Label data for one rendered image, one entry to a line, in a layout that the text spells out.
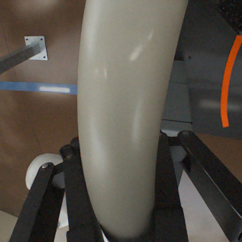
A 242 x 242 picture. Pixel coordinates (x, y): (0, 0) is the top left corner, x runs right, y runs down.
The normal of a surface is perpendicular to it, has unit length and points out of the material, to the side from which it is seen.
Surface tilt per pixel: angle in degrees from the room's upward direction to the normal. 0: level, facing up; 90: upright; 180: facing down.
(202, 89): 0
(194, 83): 0
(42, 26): 0
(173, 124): 90
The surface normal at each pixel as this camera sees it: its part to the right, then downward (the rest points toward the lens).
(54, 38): -0.26, 0.57
